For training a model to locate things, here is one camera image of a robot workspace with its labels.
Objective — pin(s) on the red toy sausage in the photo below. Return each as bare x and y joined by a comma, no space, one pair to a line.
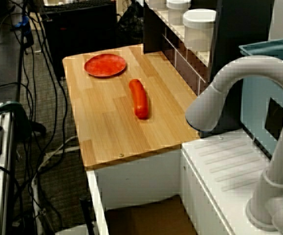
139,98

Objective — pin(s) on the red round plate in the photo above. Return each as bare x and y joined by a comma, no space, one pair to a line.
105,65

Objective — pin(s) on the white toy kitchen cabinet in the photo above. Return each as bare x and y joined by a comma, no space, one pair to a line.
136,176

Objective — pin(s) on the black tile backsplash panel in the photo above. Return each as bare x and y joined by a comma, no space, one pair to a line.
180,63

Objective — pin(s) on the white toy sink with drainboard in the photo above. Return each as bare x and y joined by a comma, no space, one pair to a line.
224,151

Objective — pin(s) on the white lidded plastic container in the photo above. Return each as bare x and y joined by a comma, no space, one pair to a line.
178,12
200,31

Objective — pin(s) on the black computer case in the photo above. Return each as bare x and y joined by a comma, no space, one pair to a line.
82,29

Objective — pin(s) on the teal plastic bin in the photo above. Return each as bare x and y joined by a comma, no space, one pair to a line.
253,98

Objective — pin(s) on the grey toy faucet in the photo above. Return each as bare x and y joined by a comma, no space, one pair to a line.
253,66

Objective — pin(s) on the black stand pole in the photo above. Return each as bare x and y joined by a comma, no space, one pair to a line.
22,61

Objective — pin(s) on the blue tape strip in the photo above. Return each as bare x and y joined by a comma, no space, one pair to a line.
22,22

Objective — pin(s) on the aluminium frame rail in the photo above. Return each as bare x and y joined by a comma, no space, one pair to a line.
4,171

